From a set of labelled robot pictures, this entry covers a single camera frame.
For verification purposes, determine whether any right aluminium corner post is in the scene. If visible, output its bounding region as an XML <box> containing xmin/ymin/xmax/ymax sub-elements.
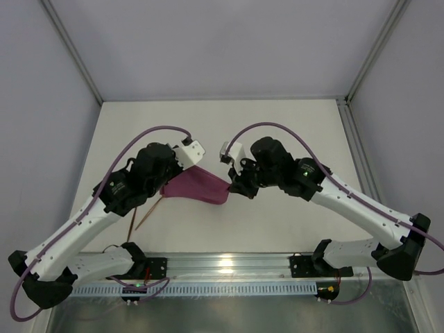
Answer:
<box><xmin>345</xmin><ymin>0</ymin><xmax>411</xmax><ymax>103</ymax></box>

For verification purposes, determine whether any black controller board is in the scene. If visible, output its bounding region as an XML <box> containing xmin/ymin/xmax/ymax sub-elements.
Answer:
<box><xmin>121</xmin><ymin>284</ymin><xmax>147</xmax><ymax>305</ymax></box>
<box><xmin>315</xmin><ymin>283</ymin><xmax>340</xmax><ymax>302</ymax></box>

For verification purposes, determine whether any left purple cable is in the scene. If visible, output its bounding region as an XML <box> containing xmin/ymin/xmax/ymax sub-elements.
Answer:
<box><xmin>10</xmin><ymin>126</ymin><xmax>194</xmax><ymax>322</ymax></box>

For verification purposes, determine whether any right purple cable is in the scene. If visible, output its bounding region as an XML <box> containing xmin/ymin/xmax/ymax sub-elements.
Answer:
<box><xmin>225</xmin><ymin>121</ymin><xmax>444</xmax><ymax>275</ymax></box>

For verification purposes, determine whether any purple cloth napkin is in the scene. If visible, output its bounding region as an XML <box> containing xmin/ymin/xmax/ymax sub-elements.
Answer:
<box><xmin>160</xmin><ymin>166</ymin><xmax>230</xmax><ymax>205</ymax></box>

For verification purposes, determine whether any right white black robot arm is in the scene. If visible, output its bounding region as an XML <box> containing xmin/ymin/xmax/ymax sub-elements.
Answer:
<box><xmin>220</xmin><ymin>137</ymin><xmax>430</xmax><ymax>281</ymax></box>

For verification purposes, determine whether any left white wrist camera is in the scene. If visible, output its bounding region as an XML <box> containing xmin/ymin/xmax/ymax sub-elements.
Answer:
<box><xmin>173</xmin><ymin>139</ymin><xmax>205</xmax><ymax>170</ymax></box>

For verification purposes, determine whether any copper fork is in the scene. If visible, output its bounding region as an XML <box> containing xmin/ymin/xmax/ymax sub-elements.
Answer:
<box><xmin>135</xmin><ymin>196</ymin><xmax>163</xmax><ymax>230</ymax></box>

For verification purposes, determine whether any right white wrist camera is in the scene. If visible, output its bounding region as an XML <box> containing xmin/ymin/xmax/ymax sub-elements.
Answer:
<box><xmin>219</xmin><ymin>142</ymin><xmax>246</xmax><ymax>174</ymax></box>

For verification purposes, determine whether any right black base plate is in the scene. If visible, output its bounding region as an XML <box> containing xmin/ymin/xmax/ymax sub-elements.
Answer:
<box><xmin>289</xmin><ymin>254</ymin><xmax>354</xmax><ymax>278</ymax></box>

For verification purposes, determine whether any left aluminium corner post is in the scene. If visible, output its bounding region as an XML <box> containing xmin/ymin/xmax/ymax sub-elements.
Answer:
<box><xmin>38</xmin><ymin>0</ymin><xmax>104</xmax><ymax>106</ymax></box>

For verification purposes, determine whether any purple cable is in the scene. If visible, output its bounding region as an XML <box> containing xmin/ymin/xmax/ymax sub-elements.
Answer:
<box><xmin>10</xmin><ymin>126</ymin><xmax>194</xmax><ymax>322</ymax></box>
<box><xmin>225</xmin><ymin>121</ymin><xmax>444</xmax><ymax>275</ymax></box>

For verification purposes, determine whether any slotted grey cable duct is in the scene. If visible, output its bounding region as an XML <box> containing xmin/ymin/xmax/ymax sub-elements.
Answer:
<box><xmin>71</xmin><ymin>281</ymin><xmax>316</xmax><ymax>298</ymax></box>

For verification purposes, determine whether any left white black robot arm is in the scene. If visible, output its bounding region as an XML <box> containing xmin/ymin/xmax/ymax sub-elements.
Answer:
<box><xmin>8</xmin><ymin>142</ymin><xmax>187</xmax><ymax>309</ymax></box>

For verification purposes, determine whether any left black controller board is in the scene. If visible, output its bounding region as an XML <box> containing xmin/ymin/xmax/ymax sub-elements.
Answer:
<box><xmin>121</xmin><ymin>284</ymin><xmax>147</xmax><ymax>305</ymax></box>

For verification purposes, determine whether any right black controller board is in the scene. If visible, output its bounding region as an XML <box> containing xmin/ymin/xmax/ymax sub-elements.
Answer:
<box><xmin>315</xmin><ymin>283</ymin><xmax>340</xmax><ymax>302</ymax></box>

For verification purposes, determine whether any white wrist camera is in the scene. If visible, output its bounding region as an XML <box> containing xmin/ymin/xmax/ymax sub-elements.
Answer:
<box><xmin>173</xmin><ymin>139</ymin><xmax>205</xmax><ymax>170</ymax></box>
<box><xmin>219</xmin><ymin>142</ymin><xmax>246</xmax><ymax>174</ymax></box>

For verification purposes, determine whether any right aluminium side rail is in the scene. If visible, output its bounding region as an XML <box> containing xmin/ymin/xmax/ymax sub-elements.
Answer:
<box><xmin>336</xmin><ymin>96</ymin><xmax>386</xmax><ymax>203</ymax></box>

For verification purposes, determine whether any copper knife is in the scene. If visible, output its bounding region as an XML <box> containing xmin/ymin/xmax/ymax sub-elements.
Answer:
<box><xmin>126</xmin><ymin>208</ymin><xmax>137</xmax><ymax>242</ymax></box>

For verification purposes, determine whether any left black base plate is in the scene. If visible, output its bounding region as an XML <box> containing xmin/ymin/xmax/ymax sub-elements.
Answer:
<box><xmin>135</xmin><ymin>257</ymin><xmax>168</xmax><ymax>281</ymax></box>

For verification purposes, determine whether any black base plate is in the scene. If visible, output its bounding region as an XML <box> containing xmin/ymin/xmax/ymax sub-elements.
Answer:
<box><xmin>289</xmin><ymin>254</ymin><xmax>354</xmax><ymax>278</ymax></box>
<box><xmin>135</xmin><ymin>257</ymin><xmax>168</xmax><ymax>281</ymax></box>

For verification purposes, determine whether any aluminium corner post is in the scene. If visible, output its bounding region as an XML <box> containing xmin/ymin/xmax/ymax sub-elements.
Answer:
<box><xmin>38</xmin><ymin>0</ymin><xmax>104</xmax><ymax>106</ymax></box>
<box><xmin>345</xmin><ymin>0</ymin><xmax>411</xmax><ymax>103</ymax></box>

